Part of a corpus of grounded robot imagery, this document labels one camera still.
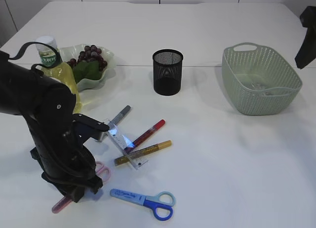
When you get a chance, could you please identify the blue scissors with sheath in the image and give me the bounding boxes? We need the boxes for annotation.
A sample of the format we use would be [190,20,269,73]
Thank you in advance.
[110,189,176,221]

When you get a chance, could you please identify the clear plastic ruler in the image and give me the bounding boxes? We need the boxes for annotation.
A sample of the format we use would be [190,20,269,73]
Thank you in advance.
[106,119,149,170]

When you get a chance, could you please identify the green plastic woven basket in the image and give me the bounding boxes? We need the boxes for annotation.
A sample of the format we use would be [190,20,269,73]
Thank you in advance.
[222,42,303,116]

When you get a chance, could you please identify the silver glitter pen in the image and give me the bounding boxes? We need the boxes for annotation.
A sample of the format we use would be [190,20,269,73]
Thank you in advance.
[110,105,131,125]

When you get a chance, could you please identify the clear plastic sheet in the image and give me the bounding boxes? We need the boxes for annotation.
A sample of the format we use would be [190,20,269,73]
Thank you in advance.
[243,81,270,91]

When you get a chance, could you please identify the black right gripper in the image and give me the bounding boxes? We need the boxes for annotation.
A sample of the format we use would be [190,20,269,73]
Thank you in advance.
[295,6,316,69]

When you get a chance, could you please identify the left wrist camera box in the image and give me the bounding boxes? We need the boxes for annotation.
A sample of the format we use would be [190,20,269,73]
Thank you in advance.
[73,114,110,144]

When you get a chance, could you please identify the gold glitter pen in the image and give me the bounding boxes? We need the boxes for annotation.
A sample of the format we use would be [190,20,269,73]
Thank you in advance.
[114,140,172,166]

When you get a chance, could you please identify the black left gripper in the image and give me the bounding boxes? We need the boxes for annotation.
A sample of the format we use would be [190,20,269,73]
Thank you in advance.
[30,129,103,202]

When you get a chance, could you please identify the yellow tea bottle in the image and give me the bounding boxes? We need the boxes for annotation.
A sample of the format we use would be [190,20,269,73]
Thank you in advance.
[36,44,82,114]

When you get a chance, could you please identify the pink scissors with sheath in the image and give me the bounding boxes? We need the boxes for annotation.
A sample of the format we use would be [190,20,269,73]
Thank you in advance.
[51,161,111,214]

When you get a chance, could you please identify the red glitter pen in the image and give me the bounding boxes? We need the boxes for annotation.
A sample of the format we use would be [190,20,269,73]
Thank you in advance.
[124,119,165,154]

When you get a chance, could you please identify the black mesh pen holder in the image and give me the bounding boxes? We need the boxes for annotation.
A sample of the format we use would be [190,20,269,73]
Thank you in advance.
[153,49,184,96]

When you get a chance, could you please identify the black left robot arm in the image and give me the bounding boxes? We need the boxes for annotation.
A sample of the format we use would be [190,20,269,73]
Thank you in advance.
[0,52,109,202]

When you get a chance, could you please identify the purple grape bunch with leaves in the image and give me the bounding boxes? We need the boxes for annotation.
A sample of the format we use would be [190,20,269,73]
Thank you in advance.
[67,45,108,83]

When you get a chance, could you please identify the green wavy glass plate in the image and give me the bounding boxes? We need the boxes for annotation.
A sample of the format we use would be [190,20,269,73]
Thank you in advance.
[60,44,116,91]

